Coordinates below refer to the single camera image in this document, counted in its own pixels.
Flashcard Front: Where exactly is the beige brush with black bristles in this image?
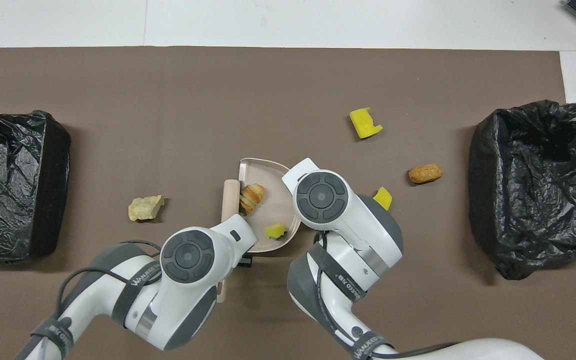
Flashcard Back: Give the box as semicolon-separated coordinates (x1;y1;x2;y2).
216;179;243;304

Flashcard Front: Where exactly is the striped croissant piece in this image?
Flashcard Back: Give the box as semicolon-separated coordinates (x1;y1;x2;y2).
239;183;266;216

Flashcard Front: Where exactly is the beige plastic dustpan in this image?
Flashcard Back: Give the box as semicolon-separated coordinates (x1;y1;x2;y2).
238;157;302;253

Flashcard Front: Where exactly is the pale flaky bread piece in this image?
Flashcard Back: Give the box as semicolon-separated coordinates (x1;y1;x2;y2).
128;195;165;222

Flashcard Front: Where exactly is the notched yellow sponge piece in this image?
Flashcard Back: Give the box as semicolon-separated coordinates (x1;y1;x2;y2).
349;107;384;140

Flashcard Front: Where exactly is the brown bread roll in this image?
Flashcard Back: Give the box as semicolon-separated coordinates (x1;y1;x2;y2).
408;163;444;185

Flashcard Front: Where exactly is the black bag lined bin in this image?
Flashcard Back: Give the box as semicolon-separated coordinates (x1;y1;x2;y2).
0;110;72;264
468;99;576;281

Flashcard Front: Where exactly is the brown table mat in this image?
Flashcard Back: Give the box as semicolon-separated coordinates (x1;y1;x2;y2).
0;46;576;360

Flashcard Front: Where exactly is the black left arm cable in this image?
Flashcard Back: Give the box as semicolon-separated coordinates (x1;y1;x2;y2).
57;241;163;321

